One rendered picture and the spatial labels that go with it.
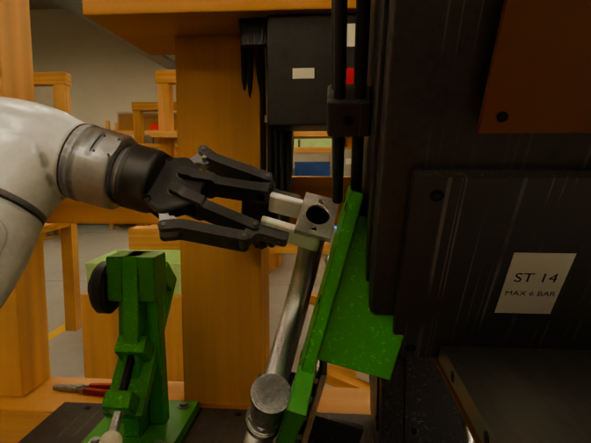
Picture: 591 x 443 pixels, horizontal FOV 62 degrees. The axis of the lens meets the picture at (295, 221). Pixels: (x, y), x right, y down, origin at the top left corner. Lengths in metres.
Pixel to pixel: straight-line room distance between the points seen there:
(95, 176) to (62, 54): 11.63
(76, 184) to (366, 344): 0.35
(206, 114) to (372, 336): 0.50
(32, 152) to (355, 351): 0.39
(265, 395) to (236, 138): 0.46
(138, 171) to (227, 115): 0.30
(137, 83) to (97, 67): 0.94
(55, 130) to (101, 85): 11.10
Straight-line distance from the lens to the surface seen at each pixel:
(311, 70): 0.71
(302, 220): 0.53
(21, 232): 0.59
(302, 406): 0.45
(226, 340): 0.87
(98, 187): 0.58
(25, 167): 0.60
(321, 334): 0.45
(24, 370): 1.05
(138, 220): 0.97
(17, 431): 0.95
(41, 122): 0.61
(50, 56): 12.30
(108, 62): 11.70
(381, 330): 0.46
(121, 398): 0.72
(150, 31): 0.84
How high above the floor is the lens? 1.29
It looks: 6 degrees down
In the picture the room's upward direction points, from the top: straight up
